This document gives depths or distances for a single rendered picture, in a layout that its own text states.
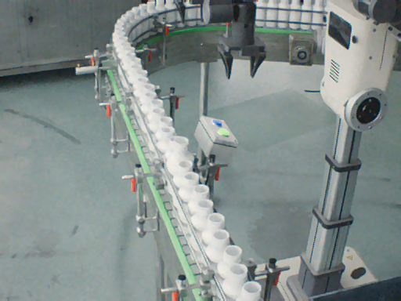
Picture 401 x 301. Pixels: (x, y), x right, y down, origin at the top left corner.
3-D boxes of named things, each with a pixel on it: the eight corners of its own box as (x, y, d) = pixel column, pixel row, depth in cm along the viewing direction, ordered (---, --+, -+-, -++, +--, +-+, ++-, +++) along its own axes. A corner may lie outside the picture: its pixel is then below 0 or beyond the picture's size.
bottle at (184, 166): (178, 205, 162) (178, 154, 153) (198, 212, 160) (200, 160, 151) (168, 218, 158) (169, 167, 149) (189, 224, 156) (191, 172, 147)
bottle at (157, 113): (172, 157, 184) (172, 109, 175) (161, 166, 179) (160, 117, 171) (156, 152, 186) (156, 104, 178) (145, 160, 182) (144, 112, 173)
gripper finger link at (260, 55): (265, 81, 146) (267, 47, 141) (237, 84, 145) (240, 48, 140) (255, 71, 152) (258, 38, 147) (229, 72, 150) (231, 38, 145)
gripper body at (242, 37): (265, 52, 142) (268, 24, 138) (226, 53, 140) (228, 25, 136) (256, 42, 147) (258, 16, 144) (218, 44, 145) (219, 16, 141)
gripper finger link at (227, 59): (251, 82, 145) (254, 48, 141) (223, 85, 144) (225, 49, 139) (242, 72, 151) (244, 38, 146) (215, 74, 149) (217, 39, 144)
